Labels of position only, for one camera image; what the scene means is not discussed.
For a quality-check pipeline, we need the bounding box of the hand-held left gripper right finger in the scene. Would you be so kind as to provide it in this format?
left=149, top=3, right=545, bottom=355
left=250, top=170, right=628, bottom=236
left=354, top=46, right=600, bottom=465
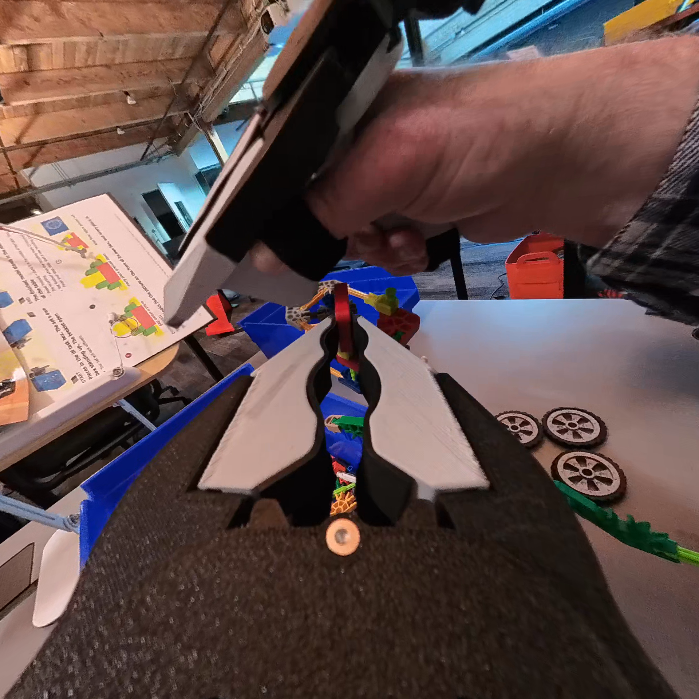
left=355, top=323, right=490, bottom=516

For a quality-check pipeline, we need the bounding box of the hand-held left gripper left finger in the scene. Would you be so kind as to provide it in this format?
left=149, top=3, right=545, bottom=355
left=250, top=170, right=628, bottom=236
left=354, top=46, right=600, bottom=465
left=199, top=319, right=339, bottom=516

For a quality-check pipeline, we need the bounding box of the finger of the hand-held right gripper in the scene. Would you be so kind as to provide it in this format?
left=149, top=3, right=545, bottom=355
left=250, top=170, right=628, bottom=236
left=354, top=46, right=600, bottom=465
left=162, top=33, right=407, bottom=328
left=175, top=0, right=396, bottom=274

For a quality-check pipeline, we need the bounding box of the blue plastic bin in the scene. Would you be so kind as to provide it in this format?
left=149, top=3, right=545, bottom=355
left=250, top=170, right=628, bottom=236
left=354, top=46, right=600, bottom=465
left=242, top=268, right=422, bottom=357
left=79, top=366, right=258, bottom=569

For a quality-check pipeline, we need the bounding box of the red rod toy assembly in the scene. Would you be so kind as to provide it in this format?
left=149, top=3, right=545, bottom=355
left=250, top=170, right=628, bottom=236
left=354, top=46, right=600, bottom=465
left=287, top=282, right=422, bottom=514

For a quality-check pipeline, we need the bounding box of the person's right hand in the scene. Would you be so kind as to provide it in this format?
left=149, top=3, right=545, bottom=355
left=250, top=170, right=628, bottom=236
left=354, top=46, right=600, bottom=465
left=252, top=36, right=699, bottom=277

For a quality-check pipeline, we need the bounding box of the orange traffic cone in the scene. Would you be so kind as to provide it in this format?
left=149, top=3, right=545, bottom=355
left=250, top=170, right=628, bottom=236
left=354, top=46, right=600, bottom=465
left=206, top=290, right=238, bottom=338

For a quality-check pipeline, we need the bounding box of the red crate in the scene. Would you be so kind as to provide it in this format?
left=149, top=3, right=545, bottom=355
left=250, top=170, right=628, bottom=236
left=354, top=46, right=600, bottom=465
left=505, top=233, right=566, bottom=300

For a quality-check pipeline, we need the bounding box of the grey toy wheel black tire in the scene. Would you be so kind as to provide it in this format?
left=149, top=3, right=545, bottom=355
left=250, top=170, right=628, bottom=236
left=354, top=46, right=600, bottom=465
left=495, top=410, right=544, bottom=449
left=550, top=450, right=628, bottom=505
left=543, top=407, right=608, bottom=450

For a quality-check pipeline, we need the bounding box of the building instruction sheet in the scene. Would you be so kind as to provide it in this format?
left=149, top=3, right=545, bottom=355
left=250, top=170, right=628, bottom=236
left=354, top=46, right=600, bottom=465
left=0, top=195, right=215, bottom=429

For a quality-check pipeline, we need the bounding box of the green leafy toy piece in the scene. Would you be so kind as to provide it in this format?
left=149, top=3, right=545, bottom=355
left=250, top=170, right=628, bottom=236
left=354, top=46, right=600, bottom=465
left=555, top=481, right=699, bottom=566

